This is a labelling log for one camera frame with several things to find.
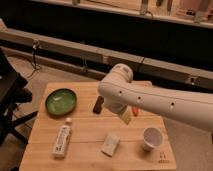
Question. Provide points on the white paper cup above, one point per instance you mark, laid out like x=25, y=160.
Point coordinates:
x=152, y=138

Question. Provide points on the grey metal rail beam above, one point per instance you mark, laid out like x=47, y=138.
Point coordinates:
x=165, y=70

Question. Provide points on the orange carrot toy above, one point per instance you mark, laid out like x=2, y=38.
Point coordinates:
x=135, y=111

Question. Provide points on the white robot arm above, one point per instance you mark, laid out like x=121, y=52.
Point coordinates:
x=119, y=92

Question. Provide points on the white sponge block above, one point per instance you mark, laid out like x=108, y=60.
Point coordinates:
x=110, y=144

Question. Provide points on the white bottle with label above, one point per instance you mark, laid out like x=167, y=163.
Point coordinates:
x=62, y=139

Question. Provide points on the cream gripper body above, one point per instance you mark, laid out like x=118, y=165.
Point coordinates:
x=126, y=116

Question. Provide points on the black office chair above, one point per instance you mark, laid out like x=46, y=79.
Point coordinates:
x=12, y=92

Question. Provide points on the black rectangular block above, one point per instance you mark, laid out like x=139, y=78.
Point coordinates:
x=98, y=105

